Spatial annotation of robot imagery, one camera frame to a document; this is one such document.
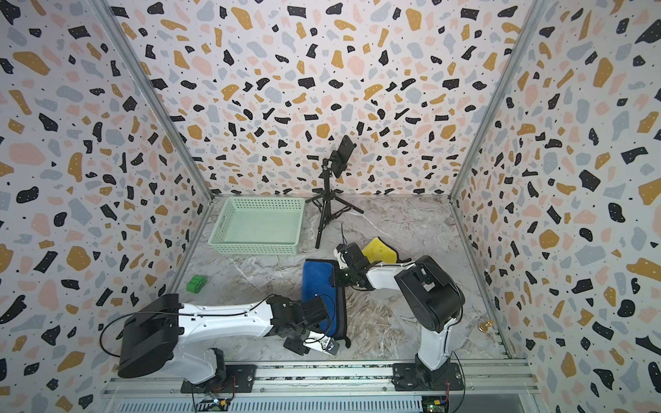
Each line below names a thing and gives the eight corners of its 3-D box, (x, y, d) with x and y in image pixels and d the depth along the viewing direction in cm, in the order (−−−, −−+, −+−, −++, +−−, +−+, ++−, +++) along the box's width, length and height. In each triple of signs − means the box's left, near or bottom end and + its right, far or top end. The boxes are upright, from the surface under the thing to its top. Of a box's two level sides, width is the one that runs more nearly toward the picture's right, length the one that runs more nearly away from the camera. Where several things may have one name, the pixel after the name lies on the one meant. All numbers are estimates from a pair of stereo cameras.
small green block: (189, 292, 93) (184, 287, 90) (198, 278, 97) (193, 273, 94) (199, 294, 93) (194, 289, 90) (207, 280, 96) (203, 275, 93)
